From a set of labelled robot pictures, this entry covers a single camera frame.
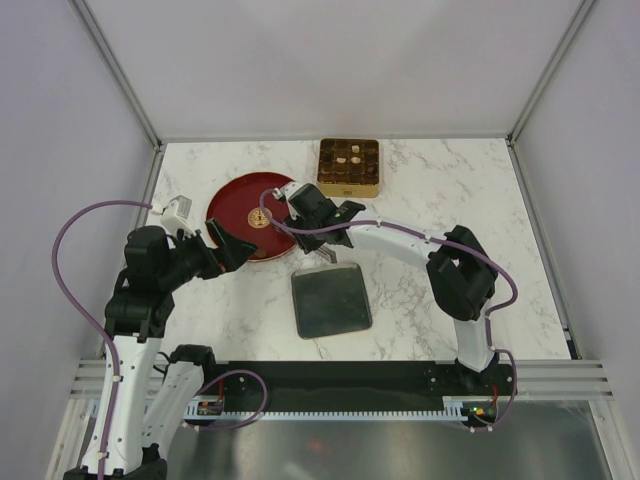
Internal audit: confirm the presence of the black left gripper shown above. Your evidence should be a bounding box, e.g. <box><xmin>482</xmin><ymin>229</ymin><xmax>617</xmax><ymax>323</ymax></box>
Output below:
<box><xmin>159</xmin><ymin>218</ymin><xmax>257</xmax><ymax>290</ymax></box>

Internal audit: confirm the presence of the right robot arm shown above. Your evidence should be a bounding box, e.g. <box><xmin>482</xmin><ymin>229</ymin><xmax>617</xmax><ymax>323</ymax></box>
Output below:
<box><xmin>273</xmin><ymin>182</ymin><xmax>497</xmax><ymax>395</ymax></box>

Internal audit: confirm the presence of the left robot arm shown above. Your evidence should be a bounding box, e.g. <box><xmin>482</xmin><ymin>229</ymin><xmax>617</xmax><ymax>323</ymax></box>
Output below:
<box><xmin>64</xmin><ymin>219</ymin><xmax>257</xmax><ymax>479</ymax></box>

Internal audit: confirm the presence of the gold chocolate tin box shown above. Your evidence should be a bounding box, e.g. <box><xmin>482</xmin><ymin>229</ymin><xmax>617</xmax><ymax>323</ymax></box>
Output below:
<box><xmin>316</xmin><ymin>138</ymin><xmax>382</xmax><ymax>198</ymax></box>

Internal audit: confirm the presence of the silver tin lid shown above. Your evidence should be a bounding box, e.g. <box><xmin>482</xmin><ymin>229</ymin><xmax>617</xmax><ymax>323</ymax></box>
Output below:
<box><xmin>291</xmin><ymin>262</ymin><xmax>373</xmax><ymax>340</ymax></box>

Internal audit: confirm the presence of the red round tray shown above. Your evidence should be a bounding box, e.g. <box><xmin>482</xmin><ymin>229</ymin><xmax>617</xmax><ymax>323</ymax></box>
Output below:
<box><xmin>205</xmin><ymin>172</ymin><xmax>297</xmax><ymax>263</ymax></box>

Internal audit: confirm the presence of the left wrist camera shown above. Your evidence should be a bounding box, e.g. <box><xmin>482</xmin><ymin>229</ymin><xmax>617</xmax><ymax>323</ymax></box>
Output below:
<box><xmin>151</xmin><ymin>195</ymin><xmax>194</xmax><ymax>237</ymax></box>

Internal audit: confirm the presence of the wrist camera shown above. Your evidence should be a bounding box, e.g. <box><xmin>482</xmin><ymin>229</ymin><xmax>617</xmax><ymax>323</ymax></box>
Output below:
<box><xmin>272</xmin><ymin>181</ymin><xmax>304</xmax><ymax>206</ymax></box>
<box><xmin>151</xmin><ymin>195</ymin><xmax>194</xmax><ymax>237</ymax></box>

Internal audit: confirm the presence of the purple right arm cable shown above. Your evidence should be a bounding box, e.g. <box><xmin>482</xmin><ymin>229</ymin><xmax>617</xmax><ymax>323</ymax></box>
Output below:
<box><xmin>259</xmin><ymin>188</ymin><xmax>521</xmax><ymax>431</ymax></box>

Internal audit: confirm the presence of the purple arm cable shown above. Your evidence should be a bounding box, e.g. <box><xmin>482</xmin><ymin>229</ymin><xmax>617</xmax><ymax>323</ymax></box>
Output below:
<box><xmin>259</xmin><ymin>188</ymin><xmax>521</xmax><ymax>431</ymax></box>
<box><xmin>52</xmin><ymin>199</ymin><xmax>154</xmax><ymax>480</ymax></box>

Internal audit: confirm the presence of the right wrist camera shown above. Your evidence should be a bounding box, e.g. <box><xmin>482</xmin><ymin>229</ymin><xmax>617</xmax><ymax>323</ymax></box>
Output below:
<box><xmin>272</xmin><ymin>181</ymin><xmax>304</xmax><ymax>206</ymax></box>

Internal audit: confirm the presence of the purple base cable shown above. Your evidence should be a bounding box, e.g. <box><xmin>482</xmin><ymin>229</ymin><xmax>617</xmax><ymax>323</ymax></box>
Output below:
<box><xmin>182</xmin><ymin>369</ymin><xmax>269</xmax><ymax>434</ymax></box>

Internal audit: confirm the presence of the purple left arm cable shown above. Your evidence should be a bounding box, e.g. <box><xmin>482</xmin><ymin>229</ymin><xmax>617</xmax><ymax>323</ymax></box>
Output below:
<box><xmin>52</xmin><ymin>199</ymin><xmax>154</xmax><ymax>480</ymax></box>

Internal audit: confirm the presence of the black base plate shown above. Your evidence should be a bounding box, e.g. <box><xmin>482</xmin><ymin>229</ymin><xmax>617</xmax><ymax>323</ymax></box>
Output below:
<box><xmin>214</xmin><ymin>360</ymin><xmax>514</xmax><ymax>402</ymax></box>

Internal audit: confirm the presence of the white slotted cable duct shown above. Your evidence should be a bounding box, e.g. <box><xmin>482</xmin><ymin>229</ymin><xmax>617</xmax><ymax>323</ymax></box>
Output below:
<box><xmin>184</xmin><ymin>395</ymin><xmax>496</xmax><ymax>422</ymax></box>

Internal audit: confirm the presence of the aluminium frame rail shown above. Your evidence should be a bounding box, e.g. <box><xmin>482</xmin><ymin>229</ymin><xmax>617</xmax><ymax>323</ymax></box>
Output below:
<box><xmin>69</xmin><ymin>359</ymin><xmax>613</xmax><ymax>401</ymax></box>

